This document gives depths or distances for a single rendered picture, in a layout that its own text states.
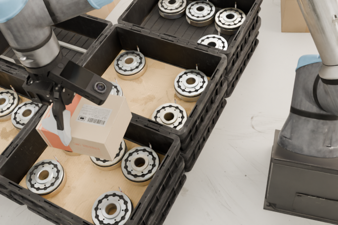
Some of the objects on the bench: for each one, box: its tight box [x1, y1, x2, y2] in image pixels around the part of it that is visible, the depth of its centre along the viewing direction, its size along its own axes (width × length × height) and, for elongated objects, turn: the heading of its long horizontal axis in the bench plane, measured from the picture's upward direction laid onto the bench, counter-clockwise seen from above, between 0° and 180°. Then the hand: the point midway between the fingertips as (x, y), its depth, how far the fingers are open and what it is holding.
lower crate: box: [12, 158, 187, 225], centre depth 114 cm, size 40×30×12 cm
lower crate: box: [180, 80, 227, 172], centre depth 128 cm, size 40×30×12 cm
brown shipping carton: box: [280, 0, 310, 33], centre depth 149 cm, size 30×22×16 cm
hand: (84, 118), depth 87 cm, fingers closed on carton, 14 cm apart
